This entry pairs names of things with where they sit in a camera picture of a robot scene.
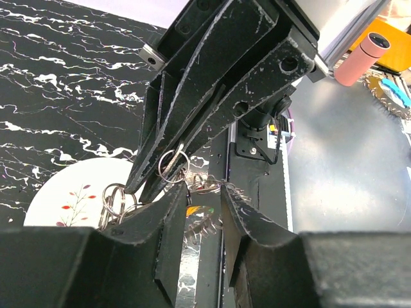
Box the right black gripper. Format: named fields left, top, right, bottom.
left=125, top=1, right=328, bottom=204

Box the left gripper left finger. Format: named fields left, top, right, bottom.
left=0, top=182, right=190, bottom=308

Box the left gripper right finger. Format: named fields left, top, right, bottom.
left=220, top=184, right=411, bottom=308

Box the large metal keyring with keys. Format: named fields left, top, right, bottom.
left=96, top=141, right=254, bottom=248

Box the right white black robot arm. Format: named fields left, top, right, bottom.
left=125, top=1, right=320, bottom=203

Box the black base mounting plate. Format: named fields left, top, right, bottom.
left=187, top=124, right=292, bottom=307

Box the pink and cream round plate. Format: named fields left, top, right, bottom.
left=24, top=158, right=132, bottom=228

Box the pink cylindrical bottle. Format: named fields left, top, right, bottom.
left=334, top=32, right=390, bottom=87

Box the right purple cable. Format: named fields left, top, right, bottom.
left=285, top=108, right=298, bottom=158

